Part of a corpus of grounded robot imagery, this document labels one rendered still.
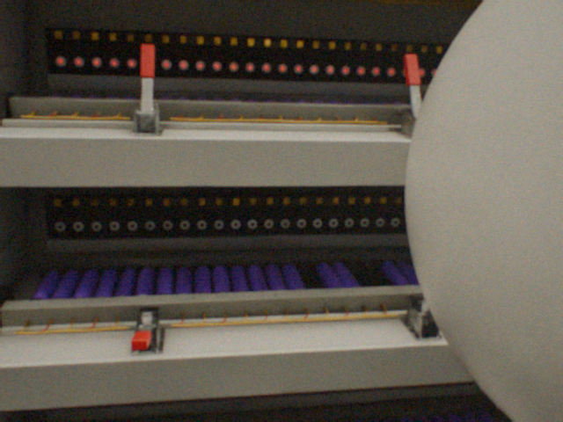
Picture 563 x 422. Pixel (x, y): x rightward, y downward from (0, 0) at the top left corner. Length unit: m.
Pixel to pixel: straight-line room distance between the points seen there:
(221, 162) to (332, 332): 0.20
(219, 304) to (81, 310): 0.13
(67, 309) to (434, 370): 0.36
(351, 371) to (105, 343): 0.23
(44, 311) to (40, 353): 0.04
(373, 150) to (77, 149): 0.27
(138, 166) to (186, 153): 0.04
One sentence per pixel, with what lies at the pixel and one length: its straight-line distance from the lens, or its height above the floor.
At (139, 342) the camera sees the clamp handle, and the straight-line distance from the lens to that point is 0.43.
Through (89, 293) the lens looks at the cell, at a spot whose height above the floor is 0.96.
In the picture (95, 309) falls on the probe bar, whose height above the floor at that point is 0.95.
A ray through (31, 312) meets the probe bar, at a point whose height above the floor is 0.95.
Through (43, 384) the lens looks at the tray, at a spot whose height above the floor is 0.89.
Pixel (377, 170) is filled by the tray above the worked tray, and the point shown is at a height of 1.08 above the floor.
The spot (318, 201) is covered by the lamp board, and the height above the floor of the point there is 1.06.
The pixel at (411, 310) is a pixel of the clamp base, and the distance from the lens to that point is 0.55.
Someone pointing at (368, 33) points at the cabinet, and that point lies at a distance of 0.77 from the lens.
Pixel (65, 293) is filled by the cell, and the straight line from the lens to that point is 0.58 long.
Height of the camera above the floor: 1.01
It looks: 3 degrees up
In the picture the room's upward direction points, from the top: 1 degrees counter-clockwise
